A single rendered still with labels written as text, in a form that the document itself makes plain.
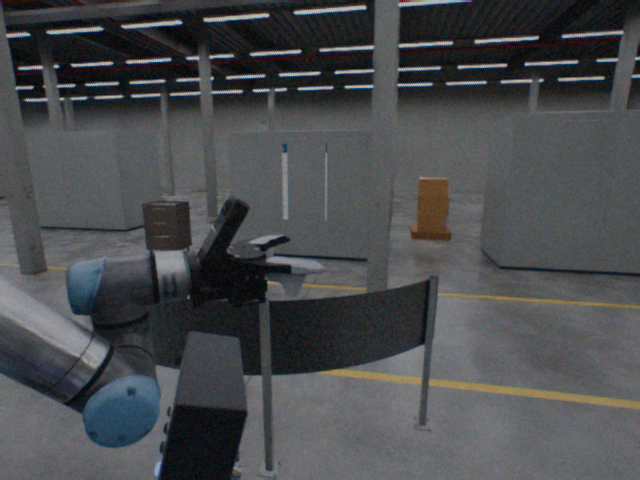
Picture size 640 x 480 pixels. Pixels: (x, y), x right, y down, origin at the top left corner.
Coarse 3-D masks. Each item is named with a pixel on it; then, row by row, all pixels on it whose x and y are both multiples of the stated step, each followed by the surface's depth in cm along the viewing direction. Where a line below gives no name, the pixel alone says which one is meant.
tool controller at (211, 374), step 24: (192, 336) 77; (216, 336) 80; (192, 360) 68; (216, 360) 71; (240, 360) 73; (192, 384) 61; (216, 384) 63; (240, 384) 65; (192, 408) 56; (216, 408) 57; (240, 408) 59; (168, 432) 58; (192, 432) 57; (216, 432) 58; (240, 432) 59; (168, 456) 57; (192, 456) 58; (216, 456) 59
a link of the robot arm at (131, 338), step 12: (96, 324) 51; (108, 324) 51; (120, 324) 51; (132, 324) 52; (144, 324) 54; (108, 336) 51; (120, 336) 51; (132, 336) 51; (144, 336) 54; (144, 348) 50
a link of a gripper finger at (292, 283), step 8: (280, 256) 60; (288, 264) 57; (296, 264) 57; (304, 264) 58; (312, 264) 58; (296, 272) 57; (304, 272) 58; (312, 272) 58; (320, 272) 59; (272, 280) 59; (280, 280) 59; (288, 280) 59; (296, 280) 59; (288, 288) 59; (296, 288) 59
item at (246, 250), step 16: (192, 256) 56; (224, 256) 58; (240, 256) 58; (256, 256) 58; (192, 272) 55; (208, 272) 57; (224, 272) 58; (240, 272) 58; (192, 288) 55; (208, 288) 58; (224, 288) 59; (240, 288) 58; (256, 288) 60; (192, 304) 58; (240, 304) 59; (256, 304) 61
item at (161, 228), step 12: (144, 204) 634; (156, 204) 649; (168, 204) 649; (180, 204) 636; (144, 216) 635; (156, 216) 632; (168, 216) 628; (180, 216) 637; (144, 228) 639; (156, 228) 636; (168, 228) 633; (180, 228) 639; (156, 240) 642; (168, 240) 638; (180, 240) 640
